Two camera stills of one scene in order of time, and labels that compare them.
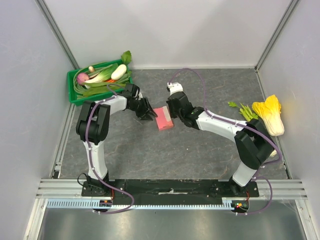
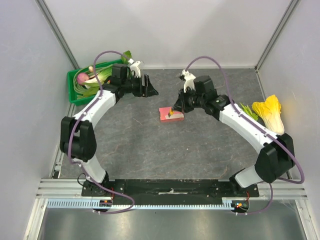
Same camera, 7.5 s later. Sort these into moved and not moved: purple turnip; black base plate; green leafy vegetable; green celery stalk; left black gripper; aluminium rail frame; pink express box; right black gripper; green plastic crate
Moved: right black gripper; left black gripper; pink express box
Not moved: green leafy vegetable; green celery stalk; purple turnip; green plastic crate; black base plate; aluminium rail frame
